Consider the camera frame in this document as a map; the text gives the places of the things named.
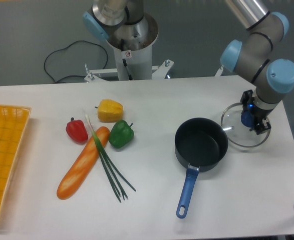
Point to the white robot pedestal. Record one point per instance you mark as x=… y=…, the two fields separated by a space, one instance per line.
x=132 y=47

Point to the green spring onion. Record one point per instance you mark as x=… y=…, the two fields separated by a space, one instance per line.
x=109 y=167

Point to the dark saucepan blue handle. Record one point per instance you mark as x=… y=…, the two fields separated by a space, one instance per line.
x=200 y=144

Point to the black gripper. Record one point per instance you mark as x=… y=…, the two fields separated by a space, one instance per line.
x=259 y=122

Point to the glass lid blue knob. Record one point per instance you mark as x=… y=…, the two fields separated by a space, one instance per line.
x=237 y=133

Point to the green bell pepper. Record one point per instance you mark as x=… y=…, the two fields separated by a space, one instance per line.
x=121 y=134

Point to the yellow woven basket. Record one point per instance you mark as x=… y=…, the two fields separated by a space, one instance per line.
x=13 y=123

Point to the orange baguette bread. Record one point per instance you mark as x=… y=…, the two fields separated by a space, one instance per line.
x=78 y=172

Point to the yellow bell pepper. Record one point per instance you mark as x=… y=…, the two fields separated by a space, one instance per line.
x=109 y=111

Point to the red bell pepper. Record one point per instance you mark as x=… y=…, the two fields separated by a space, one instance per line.
x=76 y=131

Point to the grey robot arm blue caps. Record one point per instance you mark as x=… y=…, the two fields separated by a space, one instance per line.
x=249 y=59

